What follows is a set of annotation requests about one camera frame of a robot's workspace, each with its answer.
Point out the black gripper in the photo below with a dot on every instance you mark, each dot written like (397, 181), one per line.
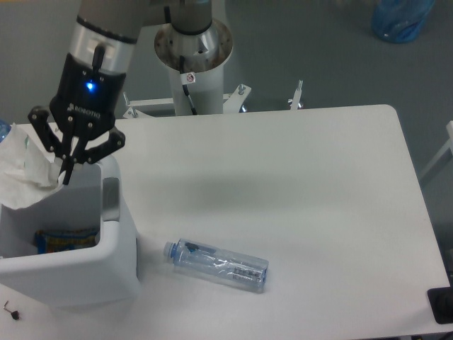
(83, 107)

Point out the white paper tissue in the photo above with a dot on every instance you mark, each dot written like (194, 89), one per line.
(27, 175)

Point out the clear plastic water bottle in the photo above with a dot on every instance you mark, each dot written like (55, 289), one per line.
(242, 270)

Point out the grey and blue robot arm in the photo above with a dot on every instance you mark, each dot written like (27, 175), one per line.
(117, 25)

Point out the white plastic trash can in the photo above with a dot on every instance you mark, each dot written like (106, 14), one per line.
(102, 273)

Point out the blue labelled bottle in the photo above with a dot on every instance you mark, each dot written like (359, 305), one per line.
(5, 129)

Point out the blue yellow snack wrapper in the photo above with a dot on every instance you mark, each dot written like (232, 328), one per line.
(51, 241)

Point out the blue plastic bag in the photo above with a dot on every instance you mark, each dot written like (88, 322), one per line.
(400, 21)

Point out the black device at table edge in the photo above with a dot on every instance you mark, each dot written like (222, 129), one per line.
(441, 304)

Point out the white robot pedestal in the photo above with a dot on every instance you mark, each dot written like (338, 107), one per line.
(195, 63)

